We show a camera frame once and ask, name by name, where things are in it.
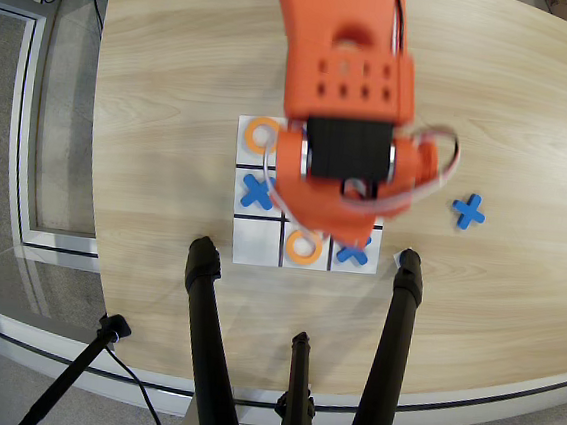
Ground black stand cable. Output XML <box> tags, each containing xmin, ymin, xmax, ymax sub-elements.
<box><xmin>95</xmin><ymin>344</ymin><xmax>172</xmax><ymax>425</ymax></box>

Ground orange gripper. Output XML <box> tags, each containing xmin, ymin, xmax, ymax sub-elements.
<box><xmin>264</xmin><ymin>124</ymin><xmax>443</xmax><ymax>261</ymax></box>

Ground white tic-tac-toe grid sheet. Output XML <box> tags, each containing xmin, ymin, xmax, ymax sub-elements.
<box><xmin>224</xmin><ymin>113</ymin><xmax>396</xmax><ymax>278</ymax></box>

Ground grey metal floor frame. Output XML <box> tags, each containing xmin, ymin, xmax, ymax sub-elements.
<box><xmin>0</xmin><ymin>0</ymin><xmax>124</xmax><ymax>259</ymax></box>

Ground black stand pole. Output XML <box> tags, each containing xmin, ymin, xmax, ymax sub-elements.
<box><xmin>15</xmin><ymin>304</ymin><xmax>135</xmax><ymax>425</ymax></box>

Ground blue foam cross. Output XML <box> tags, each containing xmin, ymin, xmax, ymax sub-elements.
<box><xmin>334</xmin><ymin>233</ymin><xmax>374</xmax><ymax>268</ymax></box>
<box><xmin>239</xmin><ymin>172</ymin><xmax>279</xmax><ymax>212</ymax></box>
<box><xmin>450</xmin><ymin>191</ymin><xmax>489</xmax><ymax>233</ymax></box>

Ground small white label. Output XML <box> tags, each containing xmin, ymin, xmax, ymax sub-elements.
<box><xmin>390</xmin><ymin>246</ymin><xmax>415</xmax><ymax>269</ymax></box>

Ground white servo cable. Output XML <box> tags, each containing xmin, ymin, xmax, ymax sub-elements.
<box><xmin>257</xmin><ymin>108</ymin><xmax>464</xmax><ymax>226</ymax></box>

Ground orange foam ring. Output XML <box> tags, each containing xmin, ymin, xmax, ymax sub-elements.
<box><xmin>242</xmin><ymin>114</ymin><xmax>286</xmax><ymax>155</ymax></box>
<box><xmin>283</xmin><ymin>227</ymin><xmax>326</xmax><ymax>268</ymax></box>

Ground thin black tripod leg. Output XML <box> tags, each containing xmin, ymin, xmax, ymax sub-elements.
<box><xmin>272</xmin><ymin>328</ymin><xmax>326</xmax><ymax>425</ymax></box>

